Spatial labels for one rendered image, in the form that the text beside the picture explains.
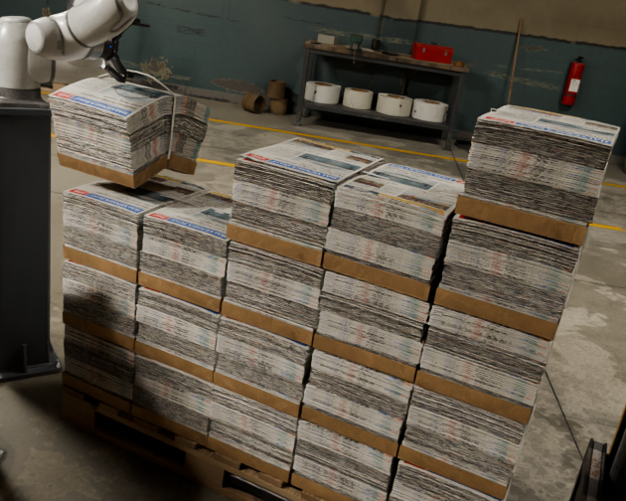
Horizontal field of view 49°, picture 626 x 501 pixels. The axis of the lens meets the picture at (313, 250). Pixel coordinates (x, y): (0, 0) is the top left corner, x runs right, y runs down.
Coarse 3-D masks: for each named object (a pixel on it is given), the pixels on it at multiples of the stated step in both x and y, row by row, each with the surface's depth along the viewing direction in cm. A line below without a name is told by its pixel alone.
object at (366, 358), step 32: (64, 256) 216; (96, 256) 210; (160, 288) 203; (64, 320) 223; (256, 320) 191; (160, 352) 209; (352, 352) 180; (224, 384) 202; (160, 416) 216; (320, 416) 190; (224, 448) 209; (384, 448) 184; (288, 480) 202
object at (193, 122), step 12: (192, 108) 214; (204, 108) 219; (180, 120) 210; (192, 120) 216; (204, 120) 222; (180, 132) 212; (192, 132) 218; (204, 132) 224; (180, 144) 214; (192, 144) 221; (180, 156) 216; (192, 156) 222; (168, 168) 215
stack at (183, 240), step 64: (64, 192) 208; (128, 192) 214; (192, 192) 223; (128, 256) 204; (192, 256) 195; (256, 256) 186; (128, 320) 212; (192, 320) 200; (320, 320) 182; (384, 320) 175; (64, 384) 233; (128, 384) 219; (192, 384) 207; (256, 384) 197; (320, 384) 188; (384, 384) 179; (128, 448) 227; (192, 448) 214; (256, 448) 204; (320, 448) 193
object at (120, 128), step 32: (64, 96) 196; (96, 96) 197; (128, 96) 198; (160, 96) 199; (64, 128) 201; (96, 128) 195; (128, 128) 189; (160, 128) 203; (96, 160) 202; (128, 160) 196
